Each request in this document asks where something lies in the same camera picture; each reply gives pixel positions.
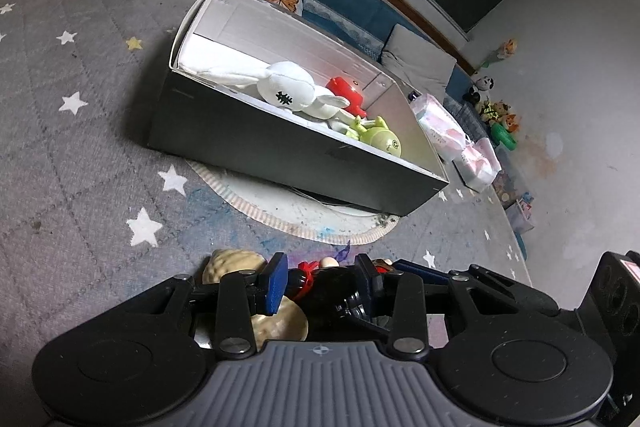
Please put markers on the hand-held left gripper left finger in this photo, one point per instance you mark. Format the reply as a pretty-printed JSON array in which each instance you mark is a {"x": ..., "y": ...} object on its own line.
[{"x": 276, "y": 284}]

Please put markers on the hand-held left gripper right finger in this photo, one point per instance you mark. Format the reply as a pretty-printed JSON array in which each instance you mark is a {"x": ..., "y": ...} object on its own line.
[{"x": 367, "y": 282}]

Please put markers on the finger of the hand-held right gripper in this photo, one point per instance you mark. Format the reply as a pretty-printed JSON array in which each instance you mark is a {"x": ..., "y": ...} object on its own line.
[{"x": 420, "y": 269}]

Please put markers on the black-haired doll figure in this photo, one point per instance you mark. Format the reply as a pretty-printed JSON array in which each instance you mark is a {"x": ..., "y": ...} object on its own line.
[{"x": 330, "y": 292}]

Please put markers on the beige peanut toy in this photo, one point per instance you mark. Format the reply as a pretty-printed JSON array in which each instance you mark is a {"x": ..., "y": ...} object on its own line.
[{"x": 235, "y": 262}]

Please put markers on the green round toy figure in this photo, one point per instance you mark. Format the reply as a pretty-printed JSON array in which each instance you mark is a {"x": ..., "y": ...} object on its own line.
[{"x": 382, "y": 139}]

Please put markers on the grey cardboard box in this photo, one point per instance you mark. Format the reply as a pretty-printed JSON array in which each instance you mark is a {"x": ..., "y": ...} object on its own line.
[{"x": 280, "y": 147}]

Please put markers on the red round toy figure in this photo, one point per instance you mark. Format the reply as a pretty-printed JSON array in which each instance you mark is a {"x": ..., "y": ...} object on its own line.
[{"x": 342, "y": 87}]

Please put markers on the white plush toy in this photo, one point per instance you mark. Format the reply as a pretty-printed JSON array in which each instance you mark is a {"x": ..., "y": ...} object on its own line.
[{"x": 285, "y": 82}]

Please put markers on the white paper plate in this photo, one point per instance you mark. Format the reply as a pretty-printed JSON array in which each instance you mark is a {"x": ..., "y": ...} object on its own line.
[{"x": 280, "y": 212}]

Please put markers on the colourful toy box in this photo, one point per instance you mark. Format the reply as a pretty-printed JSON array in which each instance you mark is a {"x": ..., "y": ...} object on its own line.
[{"x": 520, "y": 212}]

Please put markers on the small pink white tissue packet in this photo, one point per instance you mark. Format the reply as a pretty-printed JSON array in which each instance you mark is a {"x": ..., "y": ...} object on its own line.
[{"x": 477, "y": 164}]

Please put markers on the large pink white tissue packet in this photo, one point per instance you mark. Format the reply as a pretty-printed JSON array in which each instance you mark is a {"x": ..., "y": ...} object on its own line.
[{"x": 440, "y": 127}]

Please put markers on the green plastic toy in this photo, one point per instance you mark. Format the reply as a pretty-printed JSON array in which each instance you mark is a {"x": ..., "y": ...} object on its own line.
[{"x": 505, "y": 138}]

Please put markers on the orange fox plush toy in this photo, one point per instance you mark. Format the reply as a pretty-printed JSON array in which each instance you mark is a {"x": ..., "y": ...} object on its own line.
[{"x": 512, "y": 122}]

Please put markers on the bear plush toy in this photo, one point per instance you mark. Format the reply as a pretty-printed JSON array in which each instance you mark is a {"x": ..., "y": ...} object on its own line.
[{"x": 495, "y": 111}]

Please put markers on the panda plush toy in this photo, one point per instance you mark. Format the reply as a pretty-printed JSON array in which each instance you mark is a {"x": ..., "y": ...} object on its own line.
[{"x": 482, "y": 83}]

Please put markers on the grey cushion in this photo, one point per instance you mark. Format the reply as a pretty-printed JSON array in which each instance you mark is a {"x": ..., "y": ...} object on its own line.
[{"x": 415, "y": 52}]

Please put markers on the grey star tablecloth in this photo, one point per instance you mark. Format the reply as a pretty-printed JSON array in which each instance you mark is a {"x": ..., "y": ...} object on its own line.
[{"x": 75, "y": 157}]

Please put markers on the blue sofa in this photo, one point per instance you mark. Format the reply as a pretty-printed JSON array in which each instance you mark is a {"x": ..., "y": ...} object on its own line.
[{"x": 350, "y": 2}]

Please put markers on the flower wall decoration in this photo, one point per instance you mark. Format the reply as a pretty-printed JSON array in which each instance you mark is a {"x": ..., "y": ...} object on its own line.
[{"x": 507, "y": 47}]

